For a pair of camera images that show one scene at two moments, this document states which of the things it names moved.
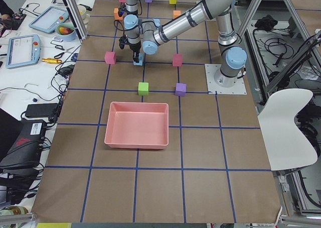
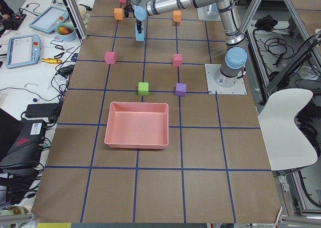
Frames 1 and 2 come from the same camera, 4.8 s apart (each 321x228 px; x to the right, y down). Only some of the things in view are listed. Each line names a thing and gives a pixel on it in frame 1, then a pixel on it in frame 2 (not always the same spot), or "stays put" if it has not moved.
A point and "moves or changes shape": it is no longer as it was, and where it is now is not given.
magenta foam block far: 177,60 stays put
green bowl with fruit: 66,31 stays put
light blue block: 141,60 moves or changes shape
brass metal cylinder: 52,61 stays put
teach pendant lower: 23,50 stays put
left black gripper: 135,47 -> 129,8
